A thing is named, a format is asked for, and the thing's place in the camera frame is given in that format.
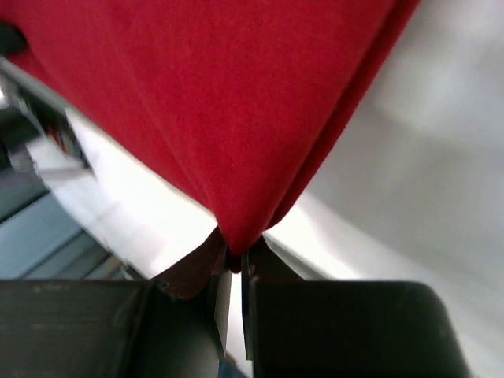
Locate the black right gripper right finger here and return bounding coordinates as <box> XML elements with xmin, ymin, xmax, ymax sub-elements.
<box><xmin>242</xmin><ymin>239</ymin><xmax>470</xmax><ymax>377</ymax></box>

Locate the aluminium mounting rail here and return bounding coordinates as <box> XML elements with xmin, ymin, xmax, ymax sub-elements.
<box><xmin>1</xmin><ymin>58</ymin><xmax>127</xmax><ymax>280</ymax></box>

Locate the red t shirt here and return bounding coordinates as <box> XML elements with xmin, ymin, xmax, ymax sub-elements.
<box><xmin>1</xmin><ymin>1</ymin><xmax>417</xmax><ymax>261</ymax></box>

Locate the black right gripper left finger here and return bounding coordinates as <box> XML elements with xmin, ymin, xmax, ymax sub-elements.
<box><xmin>0</xmin><ymin>228</ymin><xmax>229</xmax><ymax>378</ymax></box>

